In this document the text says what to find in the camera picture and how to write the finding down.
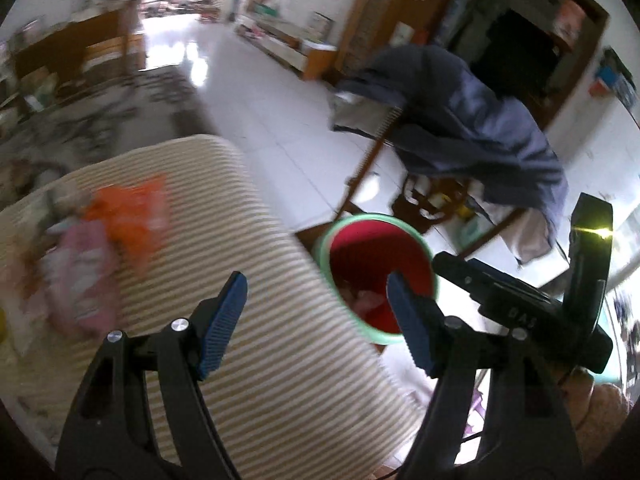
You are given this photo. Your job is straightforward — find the pink snack bag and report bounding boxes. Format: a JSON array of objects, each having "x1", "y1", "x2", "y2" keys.
[{"x1": 39, "y1": 220, "x2": 120, "y2": 339}]

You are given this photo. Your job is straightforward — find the orange snack bag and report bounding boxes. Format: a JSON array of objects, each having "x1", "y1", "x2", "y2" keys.
[{"x1": 84, "y1": 174, "x2": 170, "y2": 276}]

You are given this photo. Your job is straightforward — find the person's right hand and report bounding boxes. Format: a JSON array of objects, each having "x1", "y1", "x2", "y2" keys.
[{"x1": 560, "y1": 367, "x2": 631, "y2": 466}]

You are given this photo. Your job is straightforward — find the striped beige table mat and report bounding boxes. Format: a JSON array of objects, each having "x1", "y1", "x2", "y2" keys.
[{"x1": 0, "y1": 133, "x2": 426, "y2": 480}]

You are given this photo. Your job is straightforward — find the carved wooden chair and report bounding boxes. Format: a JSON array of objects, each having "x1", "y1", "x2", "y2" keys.
[{"x1": 295, "y1": 108, "x2": 526, "y2": 259}]

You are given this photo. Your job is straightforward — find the navy blue jacket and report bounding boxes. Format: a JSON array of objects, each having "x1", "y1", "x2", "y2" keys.
[{"x1": 332, "y1": 44, "x2": 568, "y2": 261}]

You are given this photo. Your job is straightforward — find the red bin with green rim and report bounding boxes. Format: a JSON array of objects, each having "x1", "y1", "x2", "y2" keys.
[{"x1": 312, "y1": 214, "x2": 439, "y2": 346}]

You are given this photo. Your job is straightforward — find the patterned grey rug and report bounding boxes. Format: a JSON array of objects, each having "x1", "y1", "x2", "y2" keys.
[{"x1": 1, "y1": 66, "x2": 216, "y2": 208}]

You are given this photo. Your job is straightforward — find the wooden bench sofa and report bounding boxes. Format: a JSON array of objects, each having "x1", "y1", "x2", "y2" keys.
[{"x1": 10, "y1": 0, "x2": 145, "y2": 93}]

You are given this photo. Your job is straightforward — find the low tv cabinet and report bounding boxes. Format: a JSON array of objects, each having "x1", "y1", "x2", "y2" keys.
[{"x1": 234, "y1": 14, "x2": 337, "y2": 80}]

